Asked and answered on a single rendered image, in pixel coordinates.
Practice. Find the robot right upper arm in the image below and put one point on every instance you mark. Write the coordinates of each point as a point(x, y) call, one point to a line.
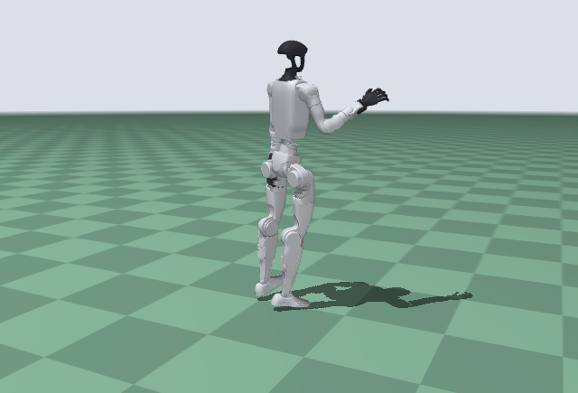
point(309, 94)

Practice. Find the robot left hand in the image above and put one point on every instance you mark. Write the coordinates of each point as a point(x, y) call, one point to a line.
point(270, 181)

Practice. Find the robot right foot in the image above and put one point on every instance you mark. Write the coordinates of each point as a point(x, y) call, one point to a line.
point(294, 301)

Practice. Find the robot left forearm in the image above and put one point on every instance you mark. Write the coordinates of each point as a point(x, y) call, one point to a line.
point(275, 141)

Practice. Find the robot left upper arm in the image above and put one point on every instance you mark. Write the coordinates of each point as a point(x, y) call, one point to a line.
point(269, 91)

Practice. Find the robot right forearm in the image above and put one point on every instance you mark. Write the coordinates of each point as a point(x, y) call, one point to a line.
point(338, 121)

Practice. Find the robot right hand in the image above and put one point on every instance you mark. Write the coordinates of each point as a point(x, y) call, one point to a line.
point(372, 98)

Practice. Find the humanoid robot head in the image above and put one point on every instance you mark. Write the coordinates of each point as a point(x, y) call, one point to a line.
point(292, 49)

